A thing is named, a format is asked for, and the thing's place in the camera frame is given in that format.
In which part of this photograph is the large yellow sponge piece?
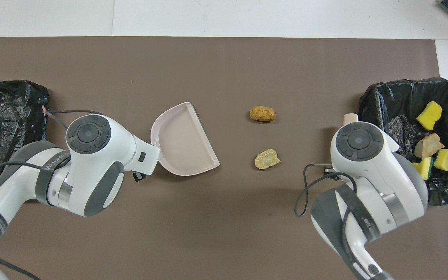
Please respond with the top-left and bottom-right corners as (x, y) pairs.
(416, 101), (443, 131)

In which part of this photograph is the beige plastic dustpan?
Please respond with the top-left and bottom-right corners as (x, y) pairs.
(150, 102), (221, 177)

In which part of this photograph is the brown table mat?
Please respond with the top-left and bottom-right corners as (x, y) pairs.
(0, 36), (448, 280)

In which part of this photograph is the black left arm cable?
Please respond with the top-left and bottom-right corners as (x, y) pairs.
(0, 110), (106, 280)

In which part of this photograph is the notched yellow sponge piece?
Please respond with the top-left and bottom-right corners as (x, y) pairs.
(411, 157), (435, 180)

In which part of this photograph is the black bag lined bin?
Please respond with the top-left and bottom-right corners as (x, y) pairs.
(358, 77), (448, 207)
(0, 80), (50, 187)

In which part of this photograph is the pale cream chip piece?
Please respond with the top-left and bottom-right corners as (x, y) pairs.
(255, 149), (281, 170)

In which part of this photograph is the beige stone-like chunk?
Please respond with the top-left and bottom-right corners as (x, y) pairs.
(414, 133), (445, 159)

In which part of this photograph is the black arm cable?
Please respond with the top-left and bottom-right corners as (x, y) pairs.
(0, 110), (106, 280)
(294, 163), (359, 218)

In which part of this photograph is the small yellow sponge piece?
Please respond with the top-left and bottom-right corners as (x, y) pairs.
(433, 149), (448, 172)

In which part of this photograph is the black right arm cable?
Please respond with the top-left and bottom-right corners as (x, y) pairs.
(294, 163), (359, 218)

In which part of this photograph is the orange-brown nugget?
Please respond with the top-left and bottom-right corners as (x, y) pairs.
(249, 106), (277, 123)

